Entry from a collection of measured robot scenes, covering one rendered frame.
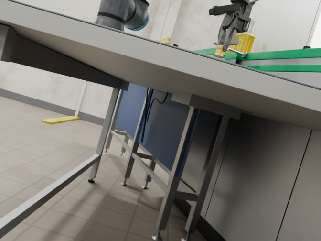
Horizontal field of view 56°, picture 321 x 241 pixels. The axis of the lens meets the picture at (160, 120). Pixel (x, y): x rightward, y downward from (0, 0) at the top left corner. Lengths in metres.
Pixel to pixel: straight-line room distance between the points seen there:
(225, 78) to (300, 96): 0.12
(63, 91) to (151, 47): 4.59
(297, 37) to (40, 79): 4.30
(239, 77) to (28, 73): 4.91
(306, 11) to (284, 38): 0.14
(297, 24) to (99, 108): 3.81
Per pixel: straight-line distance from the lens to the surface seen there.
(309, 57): 1.13
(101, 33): 0.49
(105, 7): 1.29
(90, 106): 4.92
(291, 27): 1.52
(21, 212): 1.09
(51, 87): 5.12
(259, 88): 0.49
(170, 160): 1.57
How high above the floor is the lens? 0.67
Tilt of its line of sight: 4 degrees down
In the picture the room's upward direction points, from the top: 16 degrees clockwise
